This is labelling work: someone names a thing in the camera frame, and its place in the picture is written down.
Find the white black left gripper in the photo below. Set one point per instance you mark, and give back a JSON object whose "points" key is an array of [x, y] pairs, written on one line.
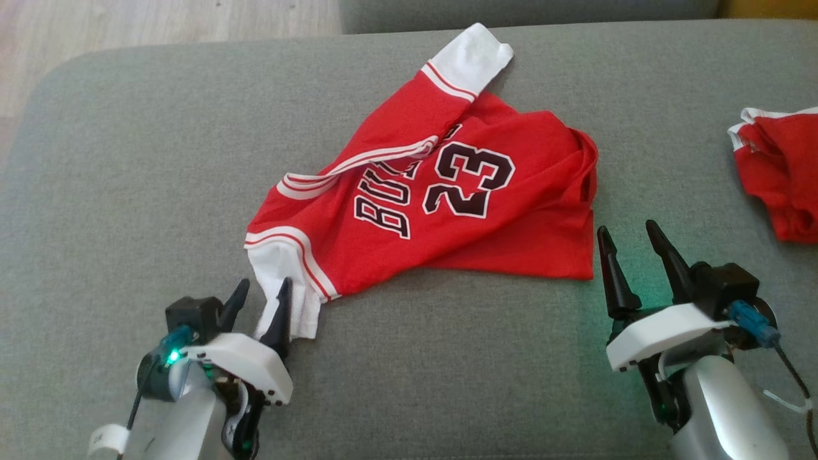
{"points": [[249, 364]]}

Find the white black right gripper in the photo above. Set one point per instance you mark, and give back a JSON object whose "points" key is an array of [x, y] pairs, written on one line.
{"points": [[664, 332]]}

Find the red white number 23 jersey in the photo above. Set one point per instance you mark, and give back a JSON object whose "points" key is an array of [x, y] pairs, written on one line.
{"points": [[511, 217]]}

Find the red shorts with white trim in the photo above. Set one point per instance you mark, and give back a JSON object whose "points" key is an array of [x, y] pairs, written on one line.
{"points": [[786, 179]]}

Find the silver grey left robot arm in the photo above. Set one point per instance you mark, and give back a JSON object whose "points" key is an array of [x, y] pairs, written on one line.
{"points": [[185, 418]]}

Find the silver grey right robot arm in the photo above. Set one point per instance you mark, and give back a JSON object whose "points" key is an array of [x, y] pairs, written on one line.
{"points": [[722, 409]]}

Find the wide grey chaise seat cushion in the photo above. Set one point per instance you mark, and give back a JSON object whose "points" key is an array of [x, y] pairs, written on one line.
{"points": [[128, 191]]}

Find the white zip tie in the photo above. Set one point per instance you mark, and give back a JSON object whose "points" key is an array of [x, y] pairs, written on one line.
{"points": [[789, 402]]}

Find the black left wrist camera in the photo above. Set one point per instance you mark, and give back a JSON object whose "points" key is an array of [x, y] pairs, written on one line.
{"points": [[192, 313]]}

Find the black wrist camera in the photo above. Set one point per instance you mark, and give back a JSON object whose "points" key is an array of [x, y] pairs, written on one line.
{"points": [[192, 313], [722, 281]]}

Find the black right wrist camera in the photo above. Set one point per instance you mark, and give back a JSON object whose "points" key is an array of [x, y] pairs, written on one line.
{"points": [[722, 281]]}

